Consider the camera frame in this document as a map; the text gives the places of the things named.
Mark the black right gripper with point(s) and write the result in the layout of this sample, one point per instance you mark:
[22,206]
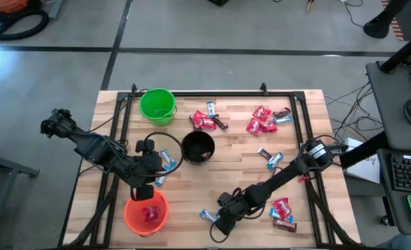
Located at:
[239,209]

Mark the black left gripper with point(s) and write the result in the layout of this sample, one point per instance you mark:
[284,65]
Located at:
[148,168]

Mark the white blue Hershey's bar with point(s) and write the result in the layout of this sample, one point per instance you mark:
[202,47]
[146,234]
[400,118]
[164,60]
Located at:
[275,160]
[272,212]
[283,120]
[168,158]
[207,215]
[161,180]
[211,109]

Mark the black plastic bucket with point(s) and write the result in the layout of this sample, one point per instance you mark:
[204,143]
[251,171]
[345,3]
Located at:
[191,142]

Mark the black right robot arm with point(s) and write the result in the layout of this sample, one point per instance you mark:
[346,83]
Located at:
[285,173]

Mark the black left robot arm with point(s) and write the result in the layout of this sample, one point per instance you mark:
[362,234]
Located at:
[98,149]

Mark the orange plastic bucket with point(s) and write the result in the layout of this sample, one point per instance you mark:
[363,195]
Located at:
[132,218]

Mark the green plastic bucket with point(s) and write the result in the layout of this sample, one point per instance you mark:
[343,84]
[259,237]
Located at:
[157,104]

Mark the grey metal bench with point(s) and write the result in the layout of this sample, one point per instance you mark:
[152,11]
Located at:
[11,166]

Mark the white power box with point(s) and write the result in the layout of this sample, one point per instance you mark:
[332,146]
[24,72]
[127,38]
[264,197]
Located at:
[354,143]

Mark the white paper sheet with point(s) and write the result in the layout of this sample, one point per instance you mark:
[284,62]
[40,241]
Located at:
[365,170]

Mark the black caster wheel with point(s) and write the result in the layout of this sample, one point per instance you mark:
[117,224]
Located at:
[385,220]

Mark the grey desk top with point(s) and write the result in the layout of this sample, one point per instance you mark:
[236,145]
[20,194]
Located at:
[386,208]
[389,114]

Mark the person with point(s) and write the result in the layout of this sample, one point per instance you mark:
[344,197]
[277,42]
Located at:
[396,243]

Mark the black backlit keyboard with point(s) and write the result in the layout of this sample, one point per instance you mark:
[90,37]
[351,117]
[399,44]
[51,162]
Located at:
[410,173]

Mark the black floor object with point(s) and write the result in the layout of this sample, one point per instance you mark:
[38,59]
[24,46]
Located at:
[219,2]

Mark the black slanted pole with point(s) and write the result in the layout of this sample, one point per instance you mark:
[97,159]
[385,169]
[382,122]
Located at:
[403,52]

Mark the black stand foot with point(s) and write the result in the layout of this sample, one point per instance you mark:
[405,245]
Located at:
[379,26]

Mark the orange shop vacuum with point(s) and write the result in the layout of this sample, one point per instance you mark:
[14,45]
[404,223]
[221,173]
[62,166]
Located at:
[7,5]

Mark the orange white striped mat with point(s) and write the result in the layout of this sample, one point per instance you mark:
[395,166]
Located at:
[397,29]

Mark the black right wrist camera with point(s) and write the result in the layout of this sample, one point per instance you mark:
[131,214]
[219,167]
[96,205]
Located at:
[223,226]

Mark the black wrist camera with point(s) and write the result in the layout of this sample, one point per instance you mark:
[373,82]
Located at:
[223,226]
[145,146]

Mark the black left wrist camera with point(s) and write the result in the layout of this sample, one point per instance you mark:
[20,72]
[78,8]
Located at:
[145,146]

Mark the black metal table frame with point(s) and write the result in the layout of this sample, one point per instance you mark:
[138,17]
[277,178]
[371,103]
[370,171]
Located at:
[205,93]

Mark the grey metal post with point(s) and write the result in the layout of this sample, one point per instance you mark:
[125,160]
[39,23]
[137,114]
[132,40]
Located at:
[57,8]

